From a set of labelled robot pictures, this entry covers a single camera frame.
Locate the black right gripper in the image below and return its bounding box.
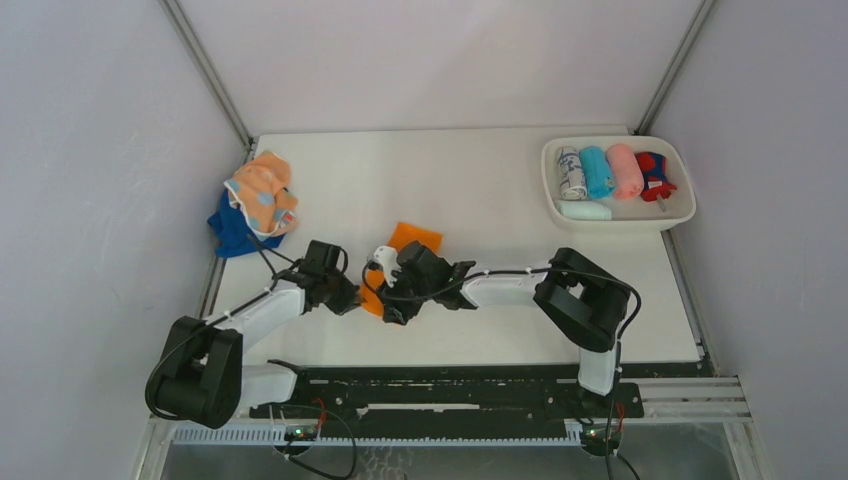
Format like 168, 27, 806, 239
376, 265, 436, 325

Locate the orange towel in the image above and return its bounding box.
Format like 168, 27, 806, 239
360, 222, 443, 318

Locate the light mint green towel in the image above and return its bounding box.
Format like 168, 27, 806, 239
557, 200, 612, 221

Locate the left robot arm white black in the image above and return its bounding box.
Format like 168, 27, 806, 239
144, 267, 361, 429

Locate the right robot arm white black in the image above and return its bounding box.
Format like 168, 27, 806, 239
362, 242, 642, 416

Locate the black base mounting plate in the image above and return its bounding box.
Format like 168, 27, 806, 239
248, 362, 645, 441

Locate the peach patterned towel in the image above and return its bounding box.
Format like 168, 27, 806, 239
224, 150, 299, 241

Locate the white patterned rolled towel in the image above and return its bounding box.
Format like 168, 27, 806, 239
556, 146, 588, 201

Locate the cyan rolled towel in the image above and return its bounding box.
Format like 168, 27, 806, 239
579, 146, 616, 200

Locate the white plastic basket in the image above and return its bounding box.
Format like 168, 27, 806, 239
541, 136, 696, 233

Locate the pink rolled towel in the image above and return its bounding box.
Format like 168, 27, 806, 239
606, 143, 644, 200

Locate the red blue rolled towel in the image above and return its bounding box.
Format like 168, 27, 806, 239
635, 152, 677, 202

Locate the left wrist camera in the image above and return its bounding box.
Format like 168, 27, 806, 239
300, 240, 349, 276

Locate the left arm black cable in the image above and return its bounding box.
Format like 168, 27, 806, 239
144, 233, 306, 422

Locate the white slotted cable duct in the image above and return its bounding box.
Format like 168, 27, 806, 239
172, 423, 583, 447

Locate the left corner aluminium post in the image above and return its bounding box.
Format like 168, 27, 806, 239
158, 0, 254, 151

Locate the corner aluminium post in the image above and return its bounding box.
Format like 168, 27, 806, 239
633, 0, 720, 136
158, 0, 254, 151

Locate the right corner aluminium post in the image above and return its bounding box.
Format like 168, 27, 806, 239
633, 0, 720, 136

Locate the aluminium frame rail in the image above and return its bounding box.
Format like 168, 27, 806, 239
149, 377, 753, 425

